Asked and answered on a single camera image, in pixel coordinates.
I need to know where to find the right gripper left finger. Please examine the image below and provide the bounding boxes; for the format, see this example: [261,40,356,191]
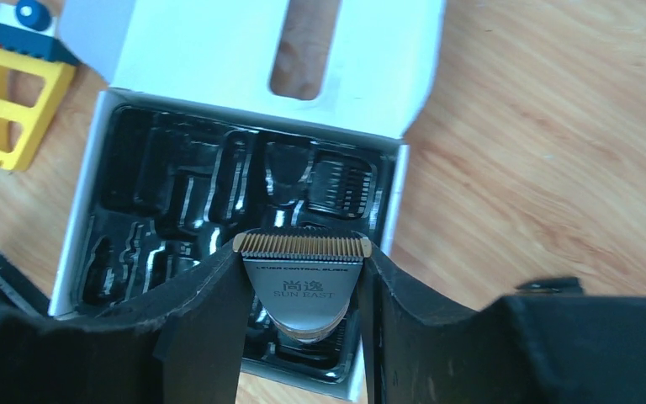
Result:
[0,245,252,403]

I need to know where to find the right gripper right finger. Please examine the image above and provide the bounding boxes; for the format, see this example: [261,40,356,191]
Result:
[357,248,646,403]

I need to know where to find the black silver hair clipper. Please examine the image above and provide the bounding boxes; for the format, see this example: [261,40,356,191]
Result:
[232,226,373,343]

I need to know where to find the black clipper guard comb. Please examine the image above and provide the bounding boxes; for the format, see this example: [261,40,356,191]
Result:
[307,151,375,220]

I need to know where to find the white box with black tray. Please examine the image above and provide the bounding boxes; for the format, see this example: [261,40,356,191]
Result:
[48,0,447,402]

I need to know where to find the yellow plastic triangle toy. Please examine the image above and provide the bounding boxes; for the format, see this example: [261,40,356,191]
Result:
[0,48,77,171]

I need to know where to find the red blue toy block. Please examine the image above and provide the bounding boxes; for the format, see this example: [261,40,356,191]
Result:
[0,0,80,66]

